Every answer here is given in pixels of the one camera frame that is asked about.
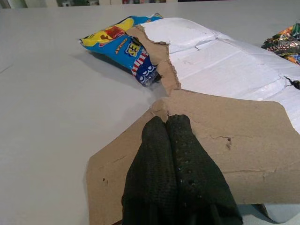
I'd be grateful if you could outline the blue yellow snack bag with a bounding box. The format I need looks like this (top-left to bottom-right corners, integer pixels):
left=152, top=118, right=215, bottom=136
left=78, top=13, right=165, bottom=88

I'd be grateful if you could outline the torn brown white cardboard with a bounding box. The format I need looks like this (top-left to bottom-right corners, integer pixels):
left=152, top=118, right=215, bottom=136
left=86, top=17, right=300, bottom=225

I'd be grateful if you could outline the dark crumpled candy wrapper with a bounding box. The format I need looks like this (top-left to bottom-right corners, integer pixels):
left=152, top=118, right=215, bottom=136
left=261, top=22, right=300, bottom=66

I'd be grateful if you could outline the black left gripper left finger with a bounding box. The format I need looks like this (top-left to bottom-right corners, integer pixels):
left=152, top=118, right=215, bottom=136
left=121, top=116, right=180, bottom=225

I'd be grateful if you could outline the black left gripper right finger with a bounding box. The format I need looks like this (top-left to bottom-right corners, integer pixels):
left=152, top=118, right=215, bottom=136
left=165, top=114, right=243, bottom=225

